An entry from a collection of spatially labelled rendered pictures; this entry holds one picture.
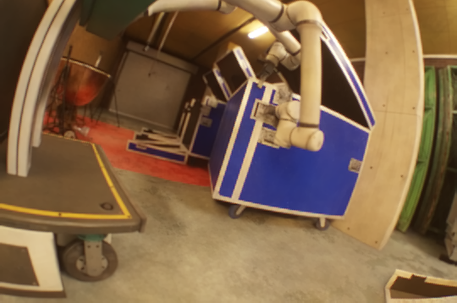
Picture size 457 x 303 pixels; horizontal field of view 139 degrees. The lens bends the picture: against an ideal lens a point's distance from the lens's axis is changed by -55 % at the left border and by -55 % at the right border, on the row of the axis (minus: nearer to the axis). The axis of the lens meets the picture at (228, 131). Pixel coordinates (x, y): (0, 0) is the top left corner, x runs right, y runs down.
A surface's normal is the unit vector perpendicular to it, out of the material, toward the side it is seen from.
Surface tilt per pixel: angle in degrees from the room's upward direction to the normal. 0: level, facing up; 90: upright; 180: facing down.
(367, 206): 90
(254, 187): 90
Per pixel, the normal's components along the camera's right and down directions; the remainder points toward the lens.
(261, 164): 0.13, 0.04
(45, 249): 0.72, 0.22
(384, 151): -0.84, -0.26
